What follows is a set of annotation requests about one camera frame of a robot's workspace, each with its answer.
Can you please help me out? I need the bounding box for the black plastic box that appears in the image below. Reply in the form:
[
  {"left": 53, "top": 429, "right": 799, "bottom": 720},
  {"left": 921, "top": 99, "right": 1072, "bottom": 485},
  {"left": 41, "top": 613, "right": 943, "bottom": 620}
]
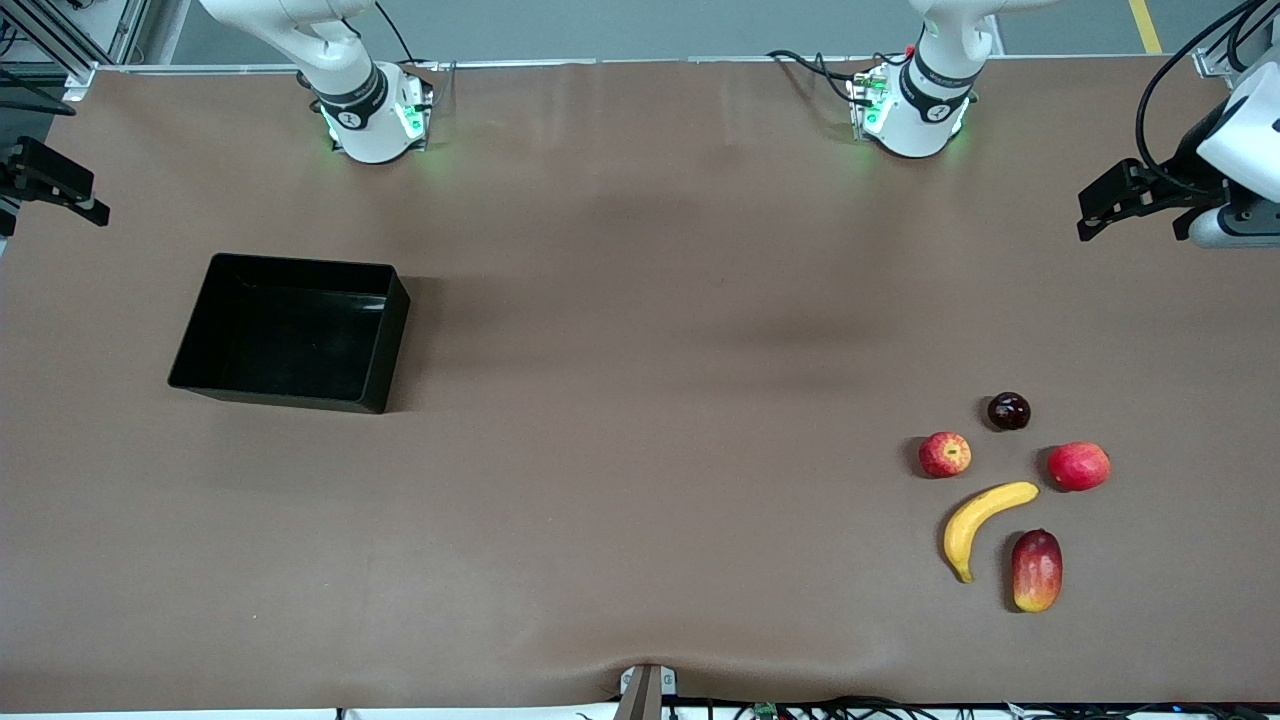
[{"left": 167, "top": 252, "right": 412, "bottom": 415}]

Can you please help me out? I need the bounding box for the small red yellow apple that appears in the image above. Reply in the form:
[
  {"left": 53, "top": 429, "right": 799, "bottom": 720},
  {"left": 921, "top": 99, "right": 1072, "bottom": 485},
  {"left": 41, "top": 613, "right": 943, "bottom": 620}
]
[{"left": 919, "top": 431, "right": 973, "bottom": 480}]

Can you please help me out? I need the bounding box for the yellow banana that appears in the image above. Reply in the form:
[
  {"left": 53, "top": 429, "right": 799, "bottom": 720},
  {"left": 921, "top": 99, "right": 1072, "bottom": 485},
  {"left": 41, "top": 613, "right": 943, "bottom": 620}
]
[{"left": 943, "top": 481, "right": 1041, "bottom": 584}]

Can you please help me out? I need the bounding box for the red round apple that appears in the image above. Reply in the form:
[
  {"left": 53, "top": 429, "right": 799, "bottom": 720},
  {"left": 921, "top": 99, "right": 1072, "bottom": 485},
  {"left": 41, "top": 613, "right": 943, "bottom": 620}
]
[{"left": 1047, "top": 441, "right": 1112, "bottom": 493}]

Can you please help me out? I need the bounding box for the red yellow mango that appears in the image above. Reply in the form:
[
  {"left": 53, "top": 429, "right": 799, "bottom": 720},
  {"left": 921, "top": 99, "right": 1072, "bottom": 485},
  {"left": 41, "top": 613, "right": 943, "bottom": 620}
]
[{"left": 1010, "top": 528, "right": 1064, "bottom": 614}]

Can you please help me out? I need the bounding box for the aluminium frame post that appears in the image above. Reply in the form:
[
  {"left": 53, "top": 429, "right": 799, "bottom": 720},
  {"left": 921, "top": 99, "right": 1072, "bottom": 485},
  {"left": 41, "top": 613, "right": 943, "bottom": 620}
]
[
  {"left": 0, "top": 0, "right": 151, "bottom": 101},
  {"left": 1195, "top": 0, "right": 1280, "bottom": 76}
]

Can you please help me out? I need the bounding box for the black arm base cable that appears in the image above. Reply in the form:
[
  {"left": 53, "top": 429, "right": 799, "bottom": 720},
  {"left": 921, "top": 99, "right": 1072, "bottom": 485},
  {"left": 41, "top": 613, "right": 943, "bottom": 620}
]
[{"left": 767, "top": 48, "right": 906, "bottom": 113}]

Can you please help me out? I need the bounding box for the grey table clamp bracket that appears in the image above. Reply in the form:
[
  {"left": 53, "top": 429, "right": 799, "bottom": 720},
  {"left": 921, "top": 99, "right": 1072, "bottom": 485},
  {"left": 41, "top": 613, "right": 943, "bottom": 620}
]
[{"left": 618, "top": 664, "right": 679, "bottom": 720}]

